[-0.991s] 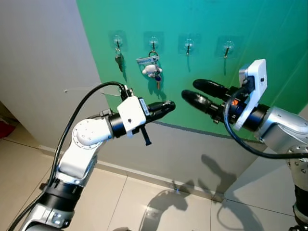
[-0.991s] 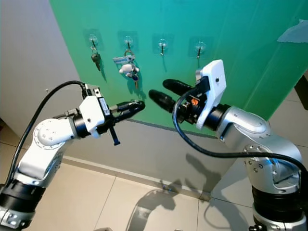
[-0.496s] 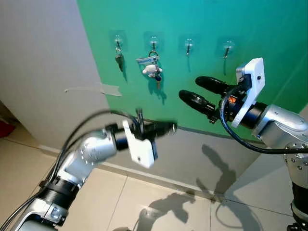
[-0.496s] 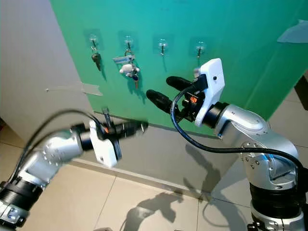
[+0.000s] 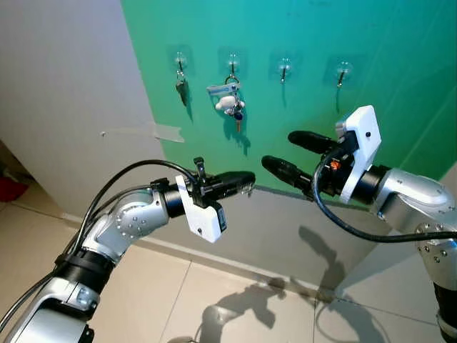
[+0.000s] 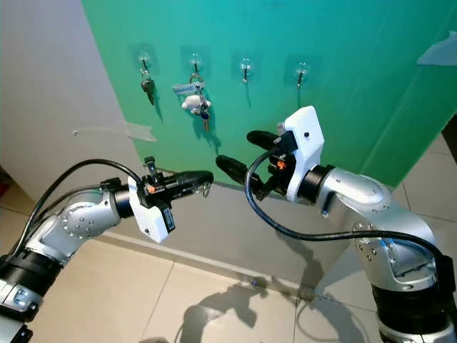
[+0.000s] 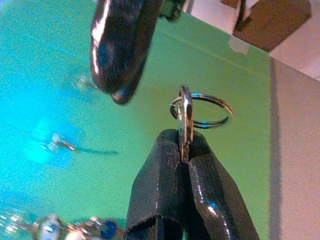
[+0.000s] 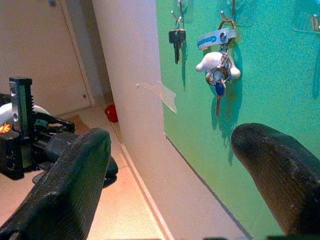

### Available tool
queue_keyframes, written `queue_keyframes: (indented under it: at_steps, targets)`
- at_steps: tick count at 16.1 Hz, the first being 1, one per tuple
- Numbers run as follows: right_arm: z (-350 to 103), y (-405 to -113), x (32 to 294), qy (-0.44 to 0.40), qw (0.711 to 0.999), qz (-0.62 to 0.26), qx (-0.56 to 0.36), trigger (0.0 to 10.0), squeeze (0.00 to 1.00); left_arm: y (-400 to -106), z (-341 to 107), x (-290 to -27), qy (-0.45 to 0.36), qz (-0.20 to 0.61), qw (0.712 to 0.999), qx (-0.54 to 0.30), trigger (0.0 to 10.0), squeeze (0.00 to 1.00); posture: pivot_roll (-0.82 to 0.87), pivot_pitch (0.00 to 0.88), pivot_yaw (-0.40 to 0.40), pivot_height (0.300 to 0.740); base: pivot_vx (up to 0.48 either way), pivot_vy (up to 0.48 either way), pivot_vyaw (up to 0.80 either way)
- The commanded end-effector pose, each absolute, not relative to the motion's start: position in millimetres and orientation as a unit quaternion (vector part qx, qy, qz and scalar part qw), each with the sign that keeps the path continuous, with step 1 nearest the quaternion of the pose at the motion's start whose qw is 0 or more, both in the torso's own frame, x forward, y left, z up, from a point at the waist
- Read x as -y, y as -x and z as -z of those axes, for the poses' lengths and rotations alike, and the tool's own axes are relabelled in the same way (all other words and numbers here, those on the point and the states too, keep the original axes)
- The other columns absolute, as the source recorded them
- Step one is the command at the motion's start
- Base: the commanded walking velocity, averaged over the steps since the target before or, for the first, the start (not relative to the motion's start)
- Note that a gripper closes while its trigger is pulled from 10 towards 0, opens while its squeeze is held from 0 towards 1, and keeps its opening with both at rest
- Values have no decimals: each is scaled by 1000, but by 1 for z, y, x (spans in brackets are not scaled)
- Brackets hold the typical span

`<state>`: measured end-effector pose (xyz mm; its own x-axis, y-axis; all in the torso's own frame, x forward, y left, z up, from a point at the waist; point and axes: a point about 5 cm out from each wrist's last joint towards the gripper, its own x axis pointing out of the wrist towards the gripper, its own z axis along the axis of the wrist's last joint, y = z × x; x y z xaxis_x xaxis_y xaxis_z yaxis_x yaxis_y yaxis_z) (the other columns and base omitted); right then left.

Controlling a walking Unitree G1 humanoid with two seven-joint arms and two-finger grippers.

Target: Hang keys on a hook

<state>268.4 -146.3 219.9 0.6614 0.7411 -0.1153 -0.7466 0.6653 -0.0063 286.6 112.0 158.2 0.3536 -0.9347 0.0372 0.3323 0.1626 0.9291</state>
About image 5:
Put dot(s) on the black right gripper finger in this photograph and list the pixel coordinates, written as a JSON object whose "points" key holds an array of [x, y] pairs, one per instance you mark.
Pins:
{"points": [[287, 172], [310, 141]]}

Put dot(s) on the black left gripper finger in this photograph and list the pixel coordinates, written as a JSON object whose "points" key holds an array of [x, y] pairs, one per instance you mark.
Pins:
{"points": [[232, 179], [228, 194]]}

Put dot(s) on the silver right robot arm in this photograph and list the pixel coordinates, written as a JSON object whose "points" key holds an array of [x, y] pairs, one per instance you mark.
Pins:
{"points": [[414, 200]]}

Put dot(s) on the clear tape strip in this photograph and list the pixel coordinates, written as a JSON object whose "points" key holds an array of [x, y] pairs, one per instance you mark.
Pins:
{"points": [[168, 132]]}

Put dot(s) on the dark key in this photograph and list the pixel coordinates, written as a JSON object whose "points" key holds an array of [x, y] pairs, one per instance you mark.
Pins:
{"points": [[181, 87]]}

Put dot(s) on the red cloth bundle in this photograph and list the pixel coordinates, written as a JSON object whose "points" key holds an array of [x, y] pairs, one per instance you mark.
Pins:
{"points": [[11, 189]]}

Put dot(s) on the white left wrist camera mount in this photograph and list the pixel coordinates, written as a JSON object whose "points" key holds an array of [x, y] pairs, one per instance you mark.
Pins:
{"points": [[203, 221]]}

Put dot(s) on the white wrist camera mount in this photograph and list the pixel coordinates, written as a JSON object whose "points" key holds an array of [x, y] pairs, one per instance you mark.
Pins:
{"points": [[364, 136], [203, 221]]}

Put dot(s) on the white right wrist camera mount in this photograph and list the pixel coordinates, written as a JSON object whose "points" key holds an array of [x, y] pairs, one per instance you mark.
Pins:
{"points": [[364, 136]]}

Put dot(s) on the clear adhesive wall hook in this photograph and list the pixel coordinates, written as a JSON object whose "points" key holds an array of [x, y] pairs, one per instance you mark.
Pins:
{"points": [[343, 70], [284, 66], [233, 61], [180, 58]]}

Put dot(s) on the green wall board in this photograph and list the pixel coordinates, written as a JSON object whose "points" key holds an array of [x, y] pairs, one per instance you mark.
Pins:
{"points": [[321, 28]]}

